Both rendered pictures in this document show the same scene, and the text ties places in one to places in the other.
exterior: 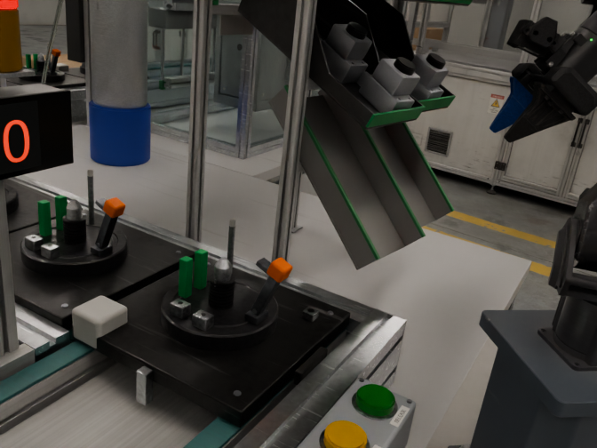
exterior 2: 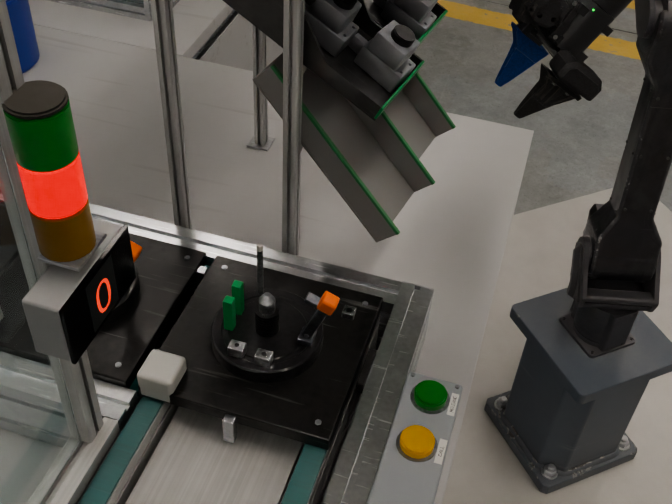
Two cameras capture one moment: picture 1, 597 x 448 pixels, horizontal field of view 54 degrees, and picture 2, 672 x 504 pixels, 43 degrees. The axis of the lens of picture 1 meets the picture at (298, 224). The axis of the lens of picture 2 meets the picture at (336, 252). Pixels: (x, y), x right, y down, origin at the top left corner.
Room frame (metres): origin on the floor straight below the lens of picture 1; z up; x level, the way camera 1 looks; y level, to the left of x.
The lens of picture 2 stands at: (-0.10, 0.17, 1.79)
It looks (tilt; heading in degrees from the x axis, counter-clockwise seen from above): 43 degrees down; 346
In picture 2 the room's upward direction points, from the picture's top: 4 degrees clockwise
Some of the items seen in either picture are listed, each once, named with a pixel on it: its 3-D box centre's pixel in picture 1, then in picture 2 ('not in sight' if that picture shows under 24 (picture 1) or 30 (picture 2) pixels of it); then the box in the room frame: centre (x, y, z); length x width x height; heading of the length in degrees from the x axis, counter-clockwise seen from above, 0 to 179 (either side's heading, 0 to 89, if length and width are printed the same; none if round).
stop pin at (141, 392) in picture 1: (144, 386); (229, 428); (0.50, 0.14, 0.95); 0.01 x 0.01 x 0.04; 62
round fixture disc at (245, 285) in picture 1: (220, 310); (267, 333); (0.61, 0.08, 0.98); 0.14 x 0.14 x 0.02
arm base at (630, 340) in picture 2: (591, 321); (602, 312); (0.49, -0.29, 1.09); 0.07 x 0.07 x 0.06; 13
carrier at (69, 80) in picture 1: (41, 64); not in sight; (1.92, 0.89, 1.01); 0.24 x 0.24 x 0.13; 62
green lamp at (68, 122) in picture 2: not in sight; (41, 129); (0.50, 0.28, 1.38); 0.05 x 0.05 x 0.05
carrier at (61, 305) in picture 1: (74, 226); (79, 266); (0.73, 0.31, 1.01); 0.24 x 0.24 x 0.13; 62
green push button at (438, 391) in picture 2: (374, 403); (430, 397); (0.50, -0.10, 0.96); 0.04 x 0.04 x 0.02
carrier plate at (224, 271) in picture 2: (219, 324); (267, 343); (0.61, 0.08, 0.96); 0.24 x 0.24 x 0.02; 62
